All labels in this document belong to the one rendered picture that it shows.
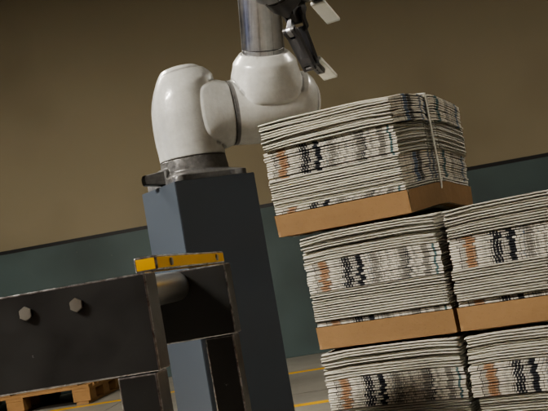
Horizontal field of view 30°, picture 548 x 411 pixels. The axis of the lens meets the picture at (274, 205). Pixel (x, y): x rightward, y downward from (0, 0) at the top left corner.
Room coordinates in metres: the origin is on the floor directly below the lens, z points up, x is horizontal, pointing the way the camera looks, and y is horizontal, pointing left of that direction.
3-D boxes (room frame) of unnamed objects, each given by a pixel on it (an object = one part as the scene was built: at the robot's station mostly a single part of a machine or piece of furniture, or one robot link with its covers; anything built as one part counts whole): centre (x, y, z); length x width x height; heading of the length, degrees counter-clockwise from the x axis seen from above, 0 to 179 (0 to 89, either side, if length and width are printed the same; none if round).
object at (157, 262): (1.49, 0.14, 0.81); 0.43 x 0.03 x 0.02; 172
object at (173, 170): (2.36, 0.18, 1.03); 0.22 x 0.18 x 0.06; 119
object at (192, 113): (2.37, 0.16, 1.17); 0.18 x 0.16 x 0.22; 104
